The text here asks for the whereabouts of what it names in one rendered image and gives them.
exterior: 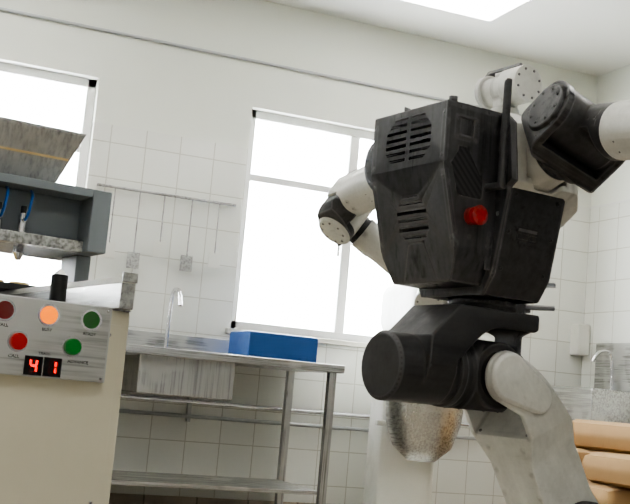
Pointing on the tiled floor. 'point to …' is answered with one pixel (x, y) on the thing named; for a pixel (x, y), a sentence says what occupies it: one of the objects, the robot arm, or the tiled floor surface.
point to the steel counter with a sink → (157, 378)
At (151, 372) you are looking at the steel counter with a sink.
